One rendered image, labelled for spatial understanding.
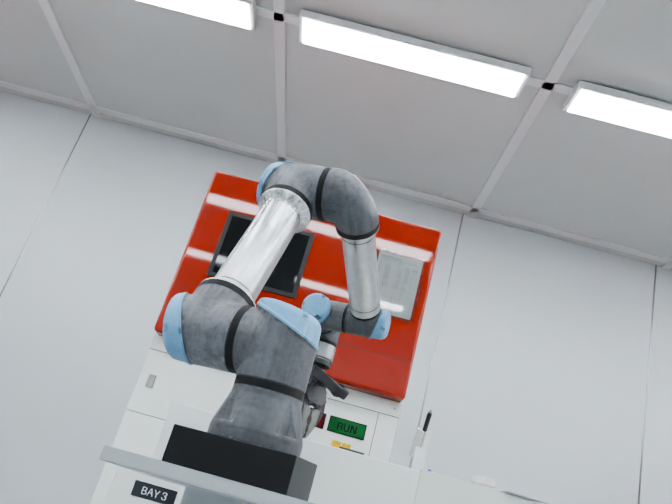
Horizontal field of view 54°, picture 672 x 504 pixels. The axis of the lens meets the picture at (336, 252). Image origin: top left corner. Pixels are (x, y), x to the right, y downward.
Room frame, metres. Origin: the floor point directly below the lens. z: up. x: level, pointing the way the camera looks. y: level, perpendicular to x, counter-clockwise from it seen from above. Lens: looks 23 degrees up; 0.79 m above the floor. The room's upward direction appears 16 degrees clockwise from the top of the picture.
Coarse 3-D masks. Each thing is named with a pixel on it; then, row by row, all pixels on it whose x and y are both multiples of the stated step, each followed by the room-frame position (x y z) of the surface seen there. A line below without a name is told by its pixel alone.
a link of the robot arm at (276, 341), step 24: (240, 312) 1.04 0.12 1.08; (264, 312) 1.02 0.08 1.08; (288, 312) 1.01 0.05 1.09; (240, 336) 1.03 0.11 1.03; (264, 336) 1.02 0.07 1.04; (288, 336) 1.01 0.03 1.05; (312, 336) 1.03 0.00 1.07; (240, 360) 1.05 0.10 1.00; (264, 360) 1.02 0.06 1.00; (288, 360) 1.02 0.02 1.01; (312, 360) 1.05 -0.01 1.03; (288, 384) 1.02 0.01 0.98
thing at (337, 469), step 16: (176, 416) 1.45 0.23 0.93; (192, 416) 1.45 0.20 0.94; (208, 416) 1.45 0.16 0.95; (160, 448) 1.45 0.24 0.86; (304, 448) 1.44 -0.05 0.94; (320, 448) 1.44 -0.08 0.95; (336, 448) 1.44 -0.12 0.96; (320, 464) 1.44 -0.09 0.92; (336, 464) 1.44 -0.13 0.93; (352, 464) 1.44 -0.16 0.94; (368, 464) 1.44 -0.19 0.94; (384, 464) 1.43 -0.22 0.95; (320, 480) 1.44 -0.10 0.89; (336, 480) 1.44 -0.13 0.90; (352, 480) 1.44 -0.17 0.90; (368, 480) 1.44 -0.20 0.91; (384, 480) 1.43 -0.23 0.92; (400, 480) 1.43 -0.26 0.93; (416, 480) 1.43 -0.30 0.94; (320, 496) 1.44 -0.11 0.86; (336, 496) 1.44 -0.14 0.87; (352, 496) 1.44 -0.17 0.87; (368, 496) 1.43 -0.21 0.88; (384, 496) 1.43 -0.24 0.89; (400, 496) 1.43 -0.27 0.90
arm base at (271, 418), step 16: (240, 384) 1.04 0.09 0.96; (256, 384) 1.02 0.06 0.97; (272, 384) 1.02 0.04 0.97; (224, 400) 1.06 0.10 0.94; (240, 400) 1.02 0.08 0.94; (256, 400) 1.01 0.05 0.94; (272, 400) 1.02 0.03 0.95; (288, 400) 1.03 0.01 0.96; (224, 416) 1.04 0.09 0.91; (240, 416) 1.01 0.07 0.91; (256, 416) 1.01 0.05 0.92; (272, 416) 1.01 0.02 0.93; (288, 416) 1.03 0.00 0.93; (208, 432) 1.05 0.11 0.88; (224, 432) 1.02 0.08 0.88; (240, 432) 1.01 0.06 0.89; (256, 432) 1.00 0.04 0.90; (272, 432) 1.01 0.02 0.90; (288, 432) 1.03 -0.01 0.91; (272, 448) 1.01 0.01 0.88; (288, 448) 1.03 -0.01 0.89
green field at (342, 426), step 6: (330, 420) 2.06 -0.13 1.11; (336, 420) 2.06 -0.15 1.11; (342, 420) 2.06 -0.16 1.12; (330, 426) 2.06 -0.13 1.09; (336, 426) 2.06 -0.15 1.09; (342, 426) 2.06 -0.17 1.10; (348, 426) 2.06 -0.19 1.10; (354, 426) 2.06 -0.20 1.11; (360, 426) 2.06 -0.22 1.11; (342, 432) 2.06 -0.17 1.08; (348, 432) 2.06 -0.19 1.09; (354, 432) 2.06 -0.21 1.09; (360, 432) 2.06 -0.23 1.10
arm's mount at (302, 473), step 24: (192, 432) 0.99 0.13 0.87; (168, 456) 1.00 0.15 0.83; (192, 456) 0.99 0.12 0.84; (216, 456) 0.98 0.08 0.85; (240, 456) 0.97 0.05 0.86; (264, 456) 0.97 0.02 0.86; (288, 456) 0.96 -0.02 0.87; (240, 480) 0.97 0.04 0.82; (264, 480) 0.96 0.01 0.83; (288, 480) 0.96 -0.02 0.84; (312, 480) 1.13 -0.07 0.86
